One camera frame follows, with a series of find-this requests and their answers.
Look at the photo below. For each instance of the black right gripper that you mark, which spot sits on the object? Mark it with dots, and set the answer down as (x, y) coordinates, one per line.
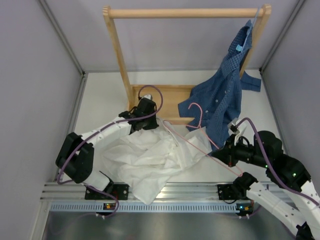
(229, 150)

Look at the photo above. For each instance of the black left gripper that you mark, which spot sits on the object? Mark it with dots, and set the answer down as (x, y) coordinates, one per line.
(153, 125)

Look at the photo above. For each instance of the pink wire hanger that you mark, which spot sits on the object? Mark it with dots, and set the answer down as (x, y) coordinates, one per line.
(199, 126)

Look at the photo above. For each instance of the white shirt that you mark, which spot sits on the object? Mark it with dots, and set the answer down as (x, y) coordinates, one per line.
(146, 159)

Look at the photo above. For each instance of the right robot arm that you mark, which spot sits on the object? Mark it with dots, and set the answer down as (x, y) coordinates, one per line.
(288, 173)

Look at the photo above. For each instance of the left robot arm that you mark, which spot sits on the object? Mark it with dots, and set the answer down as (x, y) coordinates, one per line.
(76, 157)

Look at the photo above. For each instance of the blue checkered shirt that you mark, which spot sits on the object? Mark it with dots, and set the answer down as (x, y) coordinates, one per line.
(220, 97)

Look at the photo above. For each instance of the light blue hanger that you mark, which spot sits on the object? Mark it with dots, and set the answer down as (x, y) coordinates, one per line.
(240, 48)

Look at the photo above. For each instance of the wooden clothes rack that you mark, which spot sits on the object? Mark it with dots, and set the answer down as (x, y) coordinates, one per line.
(168, 96)

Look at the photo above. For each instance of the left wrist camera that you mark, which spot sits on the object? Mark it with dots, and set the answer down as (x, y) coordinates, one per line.
(147, 96)

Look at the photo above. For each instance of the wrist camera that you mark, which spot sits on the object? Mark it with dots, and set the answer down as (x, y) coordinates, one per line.
(147, 96)
(237, 128)

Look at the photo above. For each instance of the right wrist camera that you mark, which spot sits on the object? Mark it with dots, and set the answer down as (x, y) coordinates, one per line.
(237, 128)

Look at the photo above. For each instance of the slotted cable duct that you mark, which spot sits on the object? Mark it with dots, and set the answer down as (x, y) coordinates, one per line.
(137, 207)

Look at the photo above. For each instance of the aluminium mounting rail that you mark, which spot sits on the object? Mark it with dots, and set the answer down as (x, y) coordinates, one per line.
(172, 191)

